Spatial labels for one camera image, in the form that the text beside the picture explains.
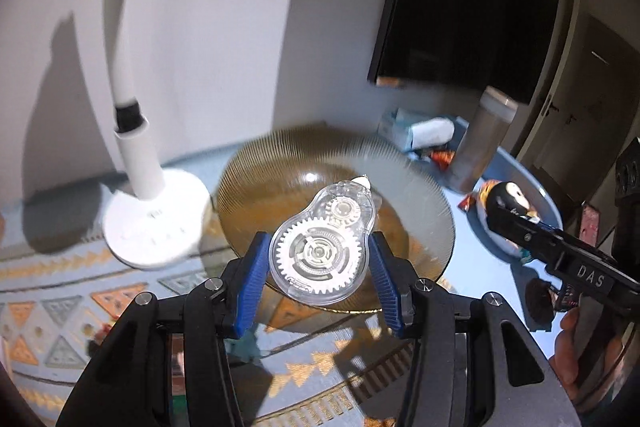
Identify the clear correction tape dispenser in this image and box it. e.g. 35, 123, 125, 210
268, 174, 377, 306

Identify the tissue pack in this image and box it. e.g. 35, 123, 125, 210
377, 108, 456, 152

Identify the white desk lamp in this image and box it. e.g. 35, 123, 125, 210
101, 0, 212, 270

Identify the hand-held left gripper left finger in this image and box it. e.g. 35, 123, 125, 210
56, 231, 273, 427

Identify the person's right hand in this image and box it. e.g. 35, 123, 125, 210
547, 307, 583, 403

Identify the penguin figure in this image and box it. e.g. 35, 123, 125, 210
477, 179, 543, 264

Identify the door with handle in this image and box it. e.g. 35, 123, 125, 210
515, 0, 640, 220

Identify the amber ribbed glass bowl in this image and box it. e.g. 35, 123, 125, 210
216, 122, 457, 314

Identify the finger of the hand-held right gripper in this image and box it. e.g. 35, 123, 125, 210
486, 194, 571, 269

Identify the dark round object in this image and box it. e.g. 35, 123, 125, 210
525, 279, 559, 333

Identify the black monitor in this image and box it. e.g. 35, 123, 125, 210
367, 0, 560, 104

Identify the grey bottle with white cap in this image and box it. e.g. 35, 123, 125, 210
450, 86, 519, 194

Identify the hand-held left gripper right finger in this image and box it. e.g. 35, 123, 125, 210
369, 231, 583, 427

